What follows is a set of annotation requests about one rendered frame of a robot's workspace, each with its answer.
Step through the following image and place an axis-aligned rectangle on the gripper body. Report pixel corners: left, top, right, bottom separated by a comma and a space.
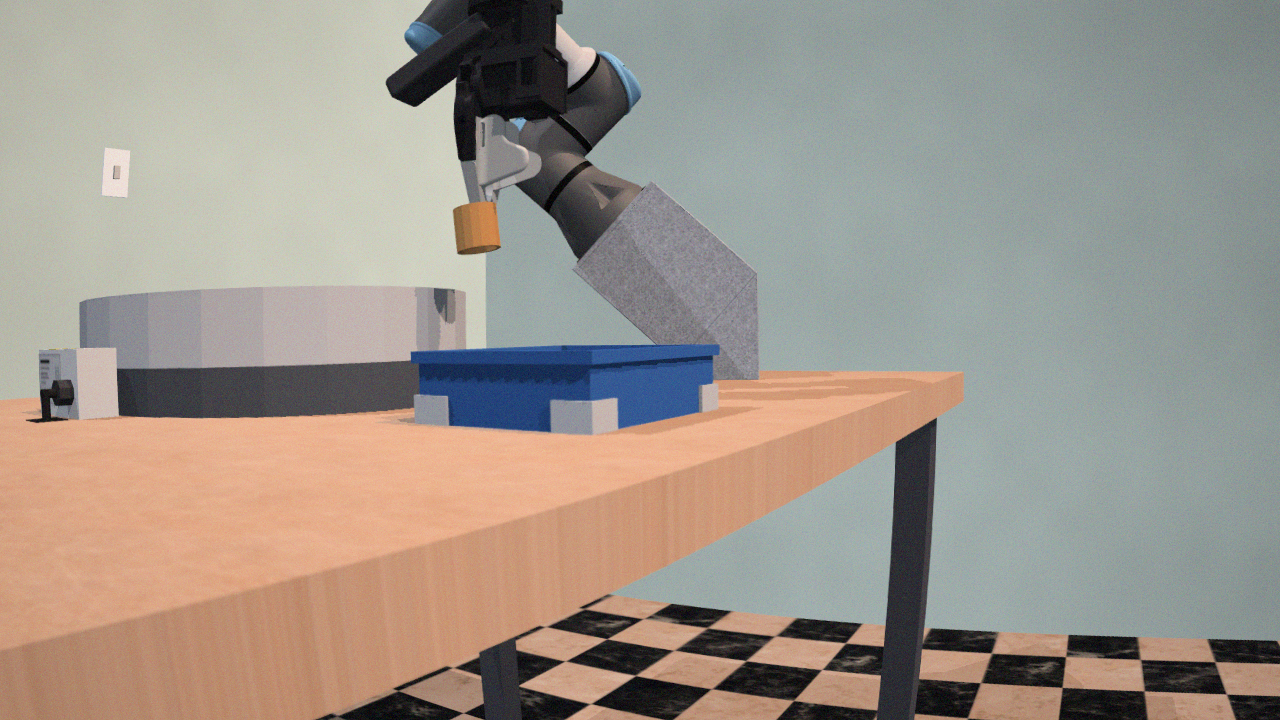
456, 0, 568, 120

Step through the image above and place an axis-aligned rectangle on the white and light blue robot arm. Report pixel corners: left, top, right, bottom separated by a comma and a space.
387, 0, 643, 259

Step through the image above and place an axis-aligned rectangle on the bronze bushing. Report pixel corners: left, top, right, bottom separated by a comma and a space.
453, 202, 500, 255

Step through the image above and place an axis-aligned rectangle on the blue crate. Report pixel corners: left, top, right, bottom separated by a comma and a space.
411, 345, 721, 436

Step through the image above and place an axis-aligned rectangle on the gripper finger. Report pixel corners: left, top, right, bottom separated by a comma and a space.
486, 117, 541, 202
454, 77, 529, 202

